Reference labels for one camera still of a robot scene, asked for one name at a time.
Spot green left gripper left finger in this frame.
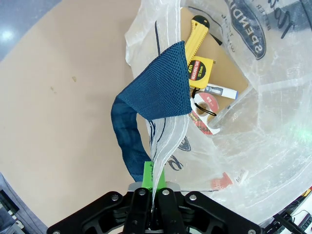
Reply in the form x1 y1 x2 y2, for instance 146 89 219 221
46 160 154 234

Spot green left gripper right finger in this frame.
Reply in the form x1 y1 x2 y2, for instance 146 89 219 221
153 168 263 234

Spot red tartan tape dispenser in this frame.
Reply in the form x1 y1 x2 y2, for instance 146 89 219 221
189 91 221 136

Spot translucent shopping bag navy handles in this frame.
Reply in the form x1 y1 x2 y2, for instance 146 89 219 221
111 0 312 225

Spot white glue pen blue cap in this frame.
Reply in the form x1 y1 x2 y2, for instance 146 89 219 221
204 83 238 99

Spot yellow tape measure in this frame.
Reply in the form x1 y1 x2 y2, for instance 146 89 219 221
187 55 218 117

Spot yellow utility knife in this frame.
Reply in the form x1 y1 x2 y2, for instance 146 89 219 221
185 15 211 66

